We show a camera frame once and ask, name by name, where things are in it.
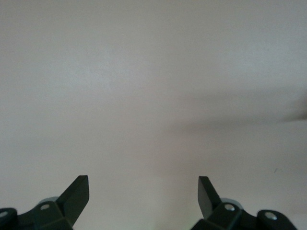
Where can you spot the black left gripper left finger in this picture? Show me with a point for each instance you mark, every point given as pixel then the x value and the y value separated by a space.
pixel 60 213

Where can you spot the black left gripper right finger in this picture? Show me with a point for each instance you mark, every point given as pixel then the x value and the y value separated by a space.
pixel 223 215

